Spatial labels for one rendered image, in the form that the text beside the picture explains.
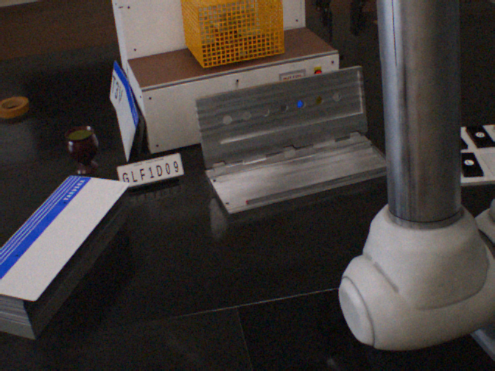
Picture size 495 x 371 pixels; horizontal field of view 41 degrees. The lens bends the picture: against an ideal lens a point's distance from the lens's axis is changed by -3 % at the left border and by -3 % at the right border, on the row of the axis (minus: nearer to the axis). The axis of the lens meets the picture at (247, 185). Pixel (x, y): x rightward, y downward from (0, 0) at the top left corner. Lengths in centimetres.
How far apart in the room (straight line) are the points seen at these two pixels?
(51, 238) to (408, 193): 77
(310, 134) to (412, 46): 93
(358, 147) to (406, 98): 93
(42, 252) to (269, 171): 61
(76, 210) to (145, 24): 66
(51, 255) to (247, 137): 60
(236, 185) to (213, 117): 17
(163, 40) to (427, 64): 122
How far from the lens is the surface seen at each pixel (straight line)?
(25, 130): 211
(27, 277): 132
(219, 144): 166
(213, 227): 153
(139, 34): 193
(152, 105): 176
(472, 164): 173
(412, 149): 87
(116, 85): 213
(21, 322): 134
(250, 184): 163
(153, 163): 170
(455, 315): 97
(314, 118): 174
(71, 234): 140
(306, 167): 169
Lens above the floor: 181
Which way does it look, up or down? 33 degrees down
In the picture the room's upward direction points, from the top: 4 degrees counter-clockwise
